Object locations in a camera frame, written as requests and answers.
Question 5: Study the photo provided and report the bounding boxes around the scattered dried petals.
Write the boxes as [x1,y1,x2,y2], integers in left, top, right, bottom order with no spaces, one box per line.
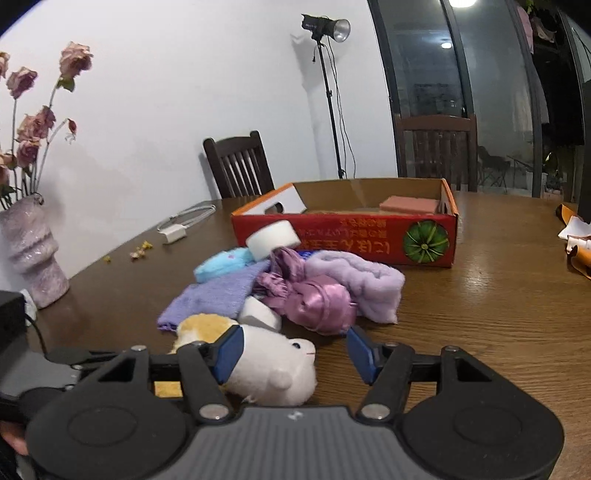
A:
[102,240,154,264]

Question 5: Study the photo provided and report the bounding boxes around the red cardboard box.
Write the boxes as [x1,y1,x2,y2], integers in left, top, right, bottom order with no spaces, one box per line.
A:
[231,178,460,268]

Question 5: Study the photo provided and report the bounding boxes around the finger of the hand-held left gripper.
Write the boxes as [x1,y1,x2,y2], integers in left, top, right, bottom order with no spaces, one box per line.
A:
[45,345,132,370]

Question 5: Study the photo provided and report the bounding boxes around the dried pink roses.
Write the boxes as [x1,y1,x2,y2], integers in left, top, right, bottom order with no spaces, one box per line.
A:
[0,41,94,212]

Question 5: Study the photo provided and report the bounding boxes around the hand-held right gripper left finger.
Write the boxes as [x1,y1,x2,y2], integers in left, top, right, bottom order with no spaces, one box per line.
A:
[90,324,245,424]

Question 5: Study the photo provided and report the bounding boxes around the lavender fluffy towel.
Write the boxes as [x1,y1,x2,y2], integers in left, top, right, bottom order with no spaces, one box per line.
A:
[305,250,406,325]

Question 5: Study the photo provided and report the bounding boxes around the purple satin cloth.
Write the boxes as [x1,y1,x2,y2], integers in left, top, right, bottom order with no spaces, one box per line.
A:
[252,247,358,336]

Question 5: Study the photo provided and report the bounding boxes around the person's left hand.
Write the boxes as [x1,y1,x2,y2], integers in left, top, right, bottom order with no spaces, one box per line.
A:
[0,419,28,457]

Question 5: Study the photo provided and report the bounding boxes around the orange and white papers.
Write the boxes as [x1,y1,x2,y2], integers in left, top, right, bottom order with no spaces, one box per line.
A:
[555,202,591,280]

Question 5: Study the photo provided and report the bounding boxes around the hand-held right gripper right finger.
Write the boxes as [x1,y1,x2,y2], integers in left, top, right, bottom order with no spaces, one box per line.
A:
[346,325,498,422]

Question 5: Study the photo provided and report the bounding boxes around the blue plush toy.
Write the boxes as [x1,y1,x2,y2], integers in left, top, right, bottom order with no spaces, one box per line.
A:
[193,247,256,284]

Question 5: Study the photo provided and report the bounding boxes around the pale purple vase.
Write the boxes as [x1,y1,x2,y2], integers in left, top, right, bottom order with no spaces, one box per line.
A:
[0,194,71,310]

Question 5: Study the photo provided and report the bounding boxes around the white and yellow plush toy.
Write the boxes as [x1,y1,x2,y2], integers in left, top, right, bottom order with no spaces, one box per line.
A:
[167,313,318,408]

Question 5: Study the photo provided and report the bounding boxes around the hanging pink clothes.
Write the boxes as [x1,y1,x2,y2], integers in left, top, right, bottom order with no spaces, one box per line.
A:
[516,0,559,44]

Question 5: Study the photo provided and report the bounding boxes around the glass sliding door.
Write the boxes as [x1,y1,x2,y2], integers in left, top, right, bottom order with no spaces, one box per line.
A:
[368,0,591,199]

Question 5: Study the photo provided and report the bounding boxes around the studio light on stand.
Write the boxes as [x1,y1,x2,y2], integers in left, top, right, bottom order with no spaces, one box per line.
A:
[300,13,357,180]

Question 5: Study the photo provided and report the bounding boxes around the purple knitted cloth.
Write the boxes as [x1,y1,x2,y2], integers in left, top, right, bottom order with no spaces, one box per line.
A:
[157,264,271,332]

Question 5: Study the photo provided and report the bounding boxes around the white foam cylinder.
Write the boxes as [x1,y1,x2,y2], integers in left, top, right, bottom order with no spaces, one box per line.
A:
[246,220,301,259]

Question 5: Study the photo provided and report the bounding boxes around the dark wooden chair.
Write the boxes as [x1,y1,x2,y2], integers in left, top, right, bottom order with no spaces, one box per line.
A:
[394,113,479,193]
[202,130,276,200]

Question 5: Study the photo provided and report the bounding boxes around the white charger with cable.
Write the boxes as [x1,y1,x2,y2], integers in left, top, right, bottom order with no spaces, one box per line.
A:
[157,204,217,244]

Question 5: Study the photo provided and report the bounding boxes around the white sponge block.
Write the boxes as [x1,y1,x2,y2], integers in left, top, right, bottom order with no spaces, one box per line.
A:
[237,295,283,332]

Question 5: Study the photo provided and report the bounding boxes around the pink sponge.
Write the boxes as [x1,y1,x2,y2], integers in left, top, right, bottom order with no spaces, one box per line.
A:
[379,196,439,216]

